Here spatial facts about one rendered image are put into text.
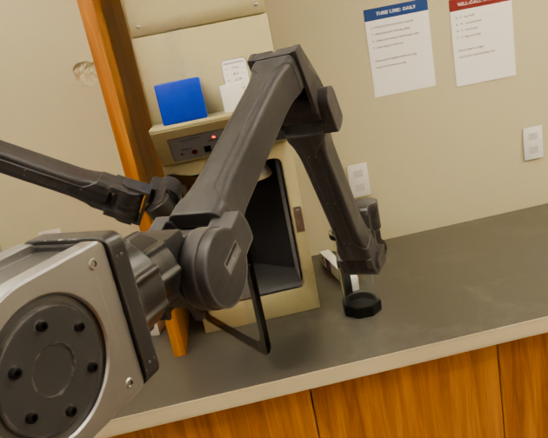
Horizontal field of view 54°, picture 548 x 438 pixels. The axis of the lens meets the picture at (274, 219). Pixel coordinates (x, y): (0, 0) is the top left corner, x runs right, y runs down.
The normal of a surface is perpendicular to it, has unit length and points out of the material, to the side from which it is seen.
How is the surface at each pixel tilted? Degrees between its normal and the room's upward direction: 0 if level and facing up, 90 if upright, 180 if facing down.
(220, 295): 90
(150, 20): 90
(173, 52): 90
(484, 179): 90
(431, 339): 0
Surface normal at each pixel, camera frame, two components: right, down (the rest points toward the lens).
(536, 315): -0.18, -0.94
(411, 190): 0.12, 0.26
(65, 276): 0.90, -0.05
